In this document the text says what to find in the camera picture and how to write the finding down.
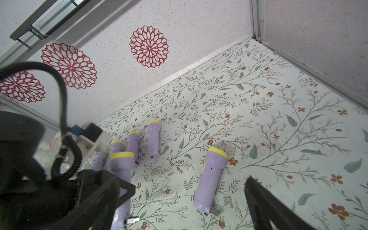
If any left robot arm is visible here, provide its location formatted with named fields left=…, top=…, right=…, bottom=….
left=1, top=62, right=136, bottom=230

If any purple flashlight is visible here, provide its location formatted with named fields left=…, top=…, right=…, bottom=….
left=110, top=140, right=125, bottom=155
left=193, top=147, right=228, bottom=216
left=91, top=150, right=107, bottom=171
left=109, top=151, right=140, bottom=230
left=148, top=121, right=161, bottom=159
left=126, top=131, right=141, bottom=168

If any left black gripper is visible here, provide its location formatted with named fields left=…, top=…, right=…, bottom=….
left=1, top=168, right=136, bottom=230

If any white plush teddy bear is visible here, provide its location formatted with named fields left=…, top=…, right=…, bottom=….
left=34, top=133, right=62, bottom=169

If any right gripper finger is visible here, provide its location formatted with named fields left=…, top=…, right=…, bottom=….
left=244, top=177, right=314, bottom=230

